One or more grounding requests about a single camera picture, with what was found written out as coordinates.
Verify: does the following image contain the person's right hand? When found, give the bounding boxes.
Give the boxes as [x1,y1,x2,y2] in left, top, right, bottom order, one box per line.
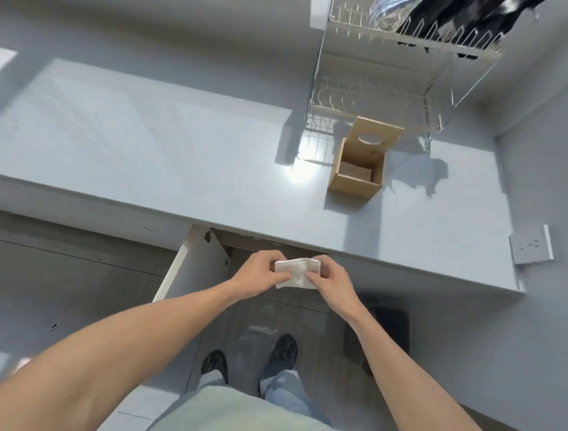
[306,255,363,323]

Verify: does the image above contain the person's left hand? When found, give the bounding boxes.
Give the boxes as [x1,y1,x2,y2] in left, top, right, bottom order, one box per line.
[228,250,294,297]

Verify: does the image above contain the white tissue pack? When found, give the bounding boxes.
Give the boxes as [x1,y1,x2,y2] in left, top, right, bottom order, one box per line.
[274,258,322,290]

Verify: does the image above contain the person's left forearm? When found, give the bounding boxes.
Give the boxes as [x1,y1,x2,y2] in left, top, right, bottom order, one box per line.
[0,279,241,431]

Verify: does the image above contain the person's right forearm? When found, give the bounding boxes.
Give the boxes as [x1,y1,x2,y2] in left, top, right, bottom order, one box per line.
[343,306,483,431]

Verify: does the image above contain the black right shoe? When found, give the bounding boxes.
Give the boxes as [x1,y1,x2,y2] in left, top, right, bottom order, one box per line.
[258,333,298,397]

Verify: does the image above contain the black shoe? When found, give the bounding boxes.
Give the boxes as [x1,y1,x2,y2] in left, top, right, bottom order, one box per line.
[200,349,229,385]
[258,333,298,397]

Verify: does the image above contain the black bin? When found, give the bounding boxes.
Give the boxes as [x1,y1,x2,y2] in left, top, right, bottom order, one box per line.
[343,305,410,376]

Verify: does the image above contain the white cabinet door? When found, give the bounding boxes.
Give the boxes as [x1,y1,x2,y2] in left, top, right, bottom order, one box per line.
[152,224,214,303]

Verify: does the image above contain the black left shoe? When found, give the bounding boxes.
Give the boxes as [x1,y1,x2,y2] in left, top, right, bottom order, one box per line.
[200,349,229,385]

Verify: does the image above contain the grey jeans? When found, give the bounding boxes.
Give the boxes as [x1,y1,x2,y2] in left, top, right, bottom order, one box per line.
[194,326,334,428]

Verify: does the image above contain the wooden tissue box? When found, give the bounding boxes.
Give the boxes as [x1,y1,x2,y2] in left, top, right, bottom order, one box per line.
[327,116,406,201]

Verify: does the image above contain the pale green shirt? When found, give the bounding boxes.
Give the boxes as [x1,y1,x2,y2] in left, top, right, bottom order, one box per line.
[149,385,339,431]

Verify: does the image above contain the crumpled silver foil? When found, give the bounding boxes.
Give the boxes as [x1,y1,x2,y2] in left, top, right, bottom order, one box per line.
[369,0,419,33]

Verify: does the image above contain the black cloth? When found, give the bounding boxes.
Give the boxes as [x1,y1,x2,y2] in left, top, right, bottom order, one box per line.
[394,0,547,47]

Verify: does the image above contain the white wire dish rack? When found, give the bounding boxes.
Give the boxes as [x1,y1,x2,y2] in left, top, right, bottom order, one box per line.
[304,0,541,154]

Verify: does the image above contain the white wall socket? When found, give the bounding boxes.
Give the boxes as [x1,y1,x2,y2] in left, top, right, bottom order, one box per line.
[509,224,556,266]

